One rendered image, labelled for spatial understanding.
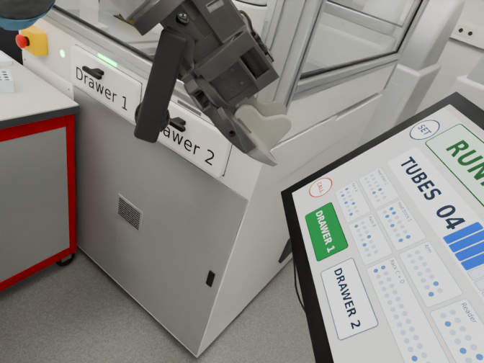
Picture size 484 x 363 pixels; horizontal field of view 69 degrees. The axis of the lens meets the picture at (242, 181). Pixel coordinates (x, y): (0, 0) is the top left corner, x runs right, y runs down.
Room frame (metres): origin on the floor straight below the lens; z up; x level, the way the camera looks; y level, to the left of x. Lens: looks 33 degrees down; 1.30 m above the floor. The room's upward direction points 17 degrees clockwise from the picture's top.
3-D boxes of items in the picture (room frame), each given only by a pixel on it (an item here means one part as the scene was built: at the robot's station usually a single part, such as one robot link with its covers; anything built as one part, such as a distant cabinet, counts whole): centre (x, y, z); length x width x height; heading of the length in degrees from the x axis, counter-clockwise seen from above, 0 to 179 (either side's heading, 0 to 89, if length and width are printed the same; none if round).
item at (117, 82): (0.93, 0.46, 0.87); 0.29 x 0.02 x 0.11; 63
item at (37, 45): (1.06, 0.76, 0.88); 0.07 x 0.05 x 0.07; 63
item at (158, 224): (1.34, 0.20, 0.40); 1.03 x 0.95 x 0.80; 63
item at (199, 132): (0.79, 0.18, 0.87); 0.29 x 0.02 x 0.11; 63
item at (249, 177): (1.34, 0.21, 0.87); 1.02 x 0.95 x 0.14; 63
